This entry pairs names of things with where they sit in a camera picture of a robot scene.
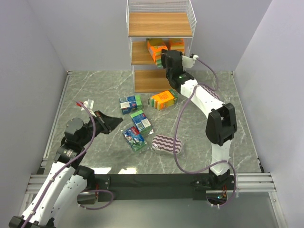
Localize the orange sponge pack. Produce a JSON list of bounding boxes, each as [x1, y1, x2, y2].
[[148, 89, 178, 110], [147, 38, 168, 68], [169, 38, 185, 54]]

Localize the blue green sponge pack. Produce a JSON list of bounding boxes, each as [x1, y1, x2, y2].
[[119, 95, 142, 114], [130, 110, 152, 135], [123, 126, 147, 152]]

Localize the purple wavy sponge pack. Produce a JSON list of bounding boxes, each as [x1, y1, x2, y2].
[[201, 85, 220, 100], [152, 134, 183, 155]]

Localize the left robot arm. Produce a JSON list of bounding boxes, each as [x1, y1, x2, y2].
[[9, 111, 123, 228]]

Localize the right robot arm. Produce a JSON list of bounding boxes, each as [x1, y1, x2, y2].
[[161, 49, 238, 190]]

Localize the middle wooden shelf board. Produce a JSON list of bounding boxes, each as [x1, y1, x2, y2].
[[131, 38, 170, 65]]

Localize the top wooden shelf board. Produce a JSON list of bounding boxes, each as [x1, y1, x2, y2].
[[128, 12, 192, 38]]

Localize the black base beam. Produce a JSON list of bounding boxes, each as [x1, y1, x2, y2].
[[95, 172, 238, 202]]

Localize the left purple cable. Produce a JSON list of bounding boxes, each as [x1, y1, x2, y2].
[[20, 101, 115, 228]]

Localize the purple cable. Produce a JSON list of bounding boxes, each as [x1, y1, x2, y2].
[[174, 57, 238, 209], [20, 101, 115, 228]]

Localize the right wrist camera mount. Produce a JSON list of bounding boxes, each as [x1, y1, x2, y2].
[[181, 55, 199, 68]]

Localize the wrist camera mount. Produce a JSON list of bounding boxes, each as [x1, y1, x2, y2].
[[76, 99, 94, 113], [181, 55, 199, 68]]

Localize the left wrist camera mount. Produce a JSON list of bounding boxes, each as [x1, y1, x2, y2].
[[76, 99, 94, 113]]

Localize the white wire shelf rack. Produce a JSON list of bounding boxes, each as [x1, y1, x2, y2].
[[126, 0, 197, 94]]

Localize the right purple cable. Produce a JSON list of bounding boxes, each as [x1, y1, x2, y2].
[[174, 57, 238, 209]]

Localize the left aluminium rail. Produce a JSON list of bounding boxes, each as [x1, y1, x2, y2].
[[23, 70, 73, 202]]

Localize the aluminium rail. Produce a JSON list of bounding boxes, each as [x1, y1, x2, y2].
[[206, 156, 277, 194], [23, 70, 73, 202]]

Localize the right aluminium rail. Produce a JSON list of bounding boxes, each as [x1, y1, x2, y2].
[[206, 156, 277, 194]]

